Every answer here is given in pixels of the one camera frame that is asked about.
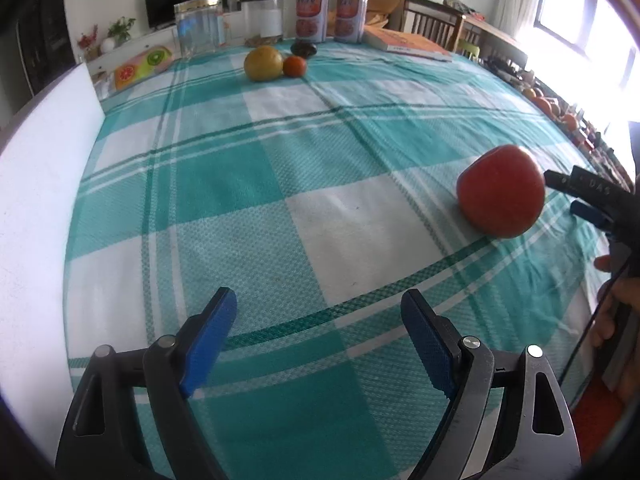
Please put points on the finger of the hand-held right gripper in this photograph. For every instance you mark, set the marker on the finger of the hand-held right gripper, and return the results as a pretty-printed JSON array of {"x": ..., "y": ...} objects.
[
  {"x": 580, "y": 181},
  {"x": 590, "y": 212}
]

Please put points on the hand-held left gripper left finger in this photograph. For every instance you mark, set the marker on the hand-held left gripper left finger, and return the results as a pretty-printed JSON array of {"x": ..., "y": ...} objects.
[{"x": 210, "y": 340}]

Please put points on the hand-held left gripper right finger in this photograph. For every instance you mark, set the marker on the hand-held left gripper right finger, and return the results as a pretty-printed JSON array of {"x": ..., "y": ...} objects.
[{"x": 430, "y": 345}]

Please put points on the large red apple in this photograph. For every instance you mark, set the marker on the large red apple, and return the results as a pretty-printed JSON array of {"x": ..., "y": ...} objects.
[{"x": 501, "y": 190}]

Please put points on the person's right hand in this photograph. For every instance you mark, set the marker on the person's right hand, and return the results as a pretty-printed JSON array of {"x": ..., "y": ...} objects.
[{"x": 620, "y": 320}]

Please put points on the basket of fruit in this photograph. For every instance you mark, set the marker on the basket of fruit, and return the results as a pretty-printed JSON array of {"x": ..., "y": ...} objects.
[{"x": 542, "y": 102}]

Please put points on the wooden side table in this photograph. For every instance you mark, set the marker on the wooden side table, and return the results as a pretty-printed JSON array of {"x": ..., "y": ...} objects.
[{"x": 495, "y": 35}]

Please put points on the small green chair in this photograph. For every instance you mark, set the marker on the small green chair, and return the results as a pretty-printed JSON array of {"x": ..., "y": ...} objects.
[{"x": 470, "y": 51}]

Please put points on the window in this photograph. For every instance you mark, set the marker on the window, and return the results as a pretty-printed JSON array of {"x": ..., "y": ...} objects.
[{"x": 565, "y": 10}]

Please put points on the wooden slatted chair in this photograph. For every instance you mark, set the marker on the wooden slatted chair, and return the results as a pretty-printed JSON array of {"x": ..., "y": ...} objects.
[{"x": 430, "y": 22}]

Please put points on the orange book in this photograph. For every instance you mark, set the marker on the orange book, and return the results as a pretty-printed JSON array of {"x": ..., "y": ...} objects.
[{"x": 407, "y": 43}]

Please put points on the teal checked tablecloth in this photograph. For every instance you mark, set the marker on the teal checked tablecloth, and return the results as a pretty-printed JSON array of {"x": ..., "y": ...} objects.
[{"x": 350, "y": 135}]

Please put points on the orange lounge chair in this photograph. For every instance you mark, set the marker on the orange lounge chair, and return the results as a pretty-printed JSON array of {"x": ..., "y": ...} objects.
[{"x": 385, "y": 2}]

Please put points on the yellow-green round fruit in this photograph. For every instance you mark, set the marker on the yellow-green round fruit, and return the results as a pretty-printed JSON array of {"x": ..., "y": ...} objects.
[{"x": 263, "y": 63}]

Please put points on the red label tin can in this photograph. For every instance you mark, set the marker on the red label tin can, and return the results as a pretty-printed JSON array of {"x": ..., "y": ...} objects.
[
  {"x": 350, "y": 17},
  {"x": 311, "y": 16}
]

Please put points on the fruit print cushion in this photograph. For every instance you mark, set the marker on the fruit print cushion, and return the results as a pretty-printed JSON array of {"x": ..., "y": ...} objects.
[{"x": 142, "y": 63}]

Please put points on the small orange tangerine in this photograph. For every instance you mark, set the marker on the small orange tangerine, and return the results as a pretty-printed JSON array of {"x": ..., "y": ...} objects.
[{"x": 294, "y": 66}]

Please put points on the white television cabinet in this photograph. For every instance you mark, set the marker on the white television cabinet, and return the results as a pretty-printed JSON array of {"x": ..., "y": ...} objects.
[{"x": 155, "y": 39}]

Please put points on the dark avocado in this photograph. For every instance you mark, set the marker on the dark avocado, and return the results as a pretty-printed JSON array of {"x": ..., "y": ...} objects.
[{"x": 304, "y": 48}]

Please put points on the white round vase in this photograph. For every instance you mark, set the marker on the white round vase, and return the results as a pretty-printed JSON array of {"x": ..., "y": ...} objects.
[{"x": 107, "y": 45}]

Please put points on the clear glass jar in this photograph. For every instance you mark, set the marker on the clear glass jar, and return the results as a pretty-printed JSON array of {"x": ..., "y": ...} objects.
[{"x": 198, "y": 27}]

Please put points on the red flower plant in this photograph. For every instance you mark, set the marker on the red flower plant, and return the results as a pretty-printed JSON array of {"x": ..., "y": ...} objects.
[{"x": 87, "y": 42}]

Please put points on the glass vase with paper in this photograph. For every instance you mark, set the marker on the glass vase with paper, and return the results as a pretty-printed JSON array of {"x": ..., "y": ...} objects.
[{"x": 263, "y": 21}]

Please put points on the leafy green plant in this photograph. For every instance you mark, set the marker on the leafy green plant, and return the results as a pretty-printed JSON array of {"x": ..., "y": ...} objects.
[{"x": 121, "y": 27}]

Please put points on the flat screen television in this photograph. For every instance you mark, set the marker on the flat screen television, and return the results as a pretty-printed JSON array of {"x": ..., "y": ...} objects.
[{"x": 185, "y": 2}]

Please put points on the dark tall cabinet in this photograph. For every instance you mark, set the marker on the dark tall cabinet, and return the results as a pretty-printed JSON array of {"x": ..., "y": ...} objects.
[{"x": 45, "y": 30}]

